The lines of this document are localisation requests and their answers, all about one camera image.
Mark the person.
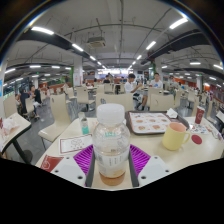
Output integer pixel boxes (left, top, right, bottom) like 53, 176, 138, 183
17, 87, 32, 117
123, 73, 144, 95
29, 84, 43, 108
138, 72, 164, 111

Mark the small clear sanitizer bottle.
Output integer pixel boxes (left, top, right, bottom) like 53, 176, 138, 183
78, 111, 90, 136

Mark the printed paper tray liner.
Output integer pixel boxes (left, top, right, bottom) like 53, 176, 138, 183
129, 112, 173, 133

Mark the beige dining table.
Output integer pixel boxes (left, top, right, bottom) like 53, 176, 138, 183
0, 112, 33, 164

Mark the group of beige chairs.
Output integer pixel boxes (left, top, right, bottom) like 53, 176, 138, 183
3, 82, 214, 143

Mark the white card with red border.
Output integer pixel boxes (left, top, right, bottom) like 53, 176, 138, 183
58, 133, 94, 156

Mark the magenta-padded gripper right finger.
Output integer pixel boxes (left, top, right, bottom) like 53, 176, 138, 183
128, 143, 173, 188

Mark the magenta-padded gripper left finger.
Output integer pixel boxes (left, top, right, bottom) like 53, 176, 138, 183
52, 143, 97, 188

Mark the ceiling air conditioner unit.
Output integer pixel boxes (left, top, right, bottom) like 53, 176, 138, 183
87, 35, 107, 48

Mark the crumpled white napkin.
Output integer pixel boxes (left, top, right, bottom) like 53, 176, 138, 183
165, 108, 179, 119

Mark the group of ceiling lights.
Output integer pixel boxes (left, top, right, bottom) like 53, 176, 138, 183
4, 16, 224, 82

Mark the colourful sticker leaflet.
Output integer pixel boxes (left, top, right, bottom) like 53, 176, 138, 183
188, 123, 211, 135

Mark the yellow mug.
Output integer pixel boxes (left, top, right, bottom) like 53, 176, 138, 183
162, 122, 192, 151

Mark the clear white-capped drink bottle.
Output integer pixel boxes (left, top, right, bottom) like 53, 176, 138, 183
92, 103, 131, 187

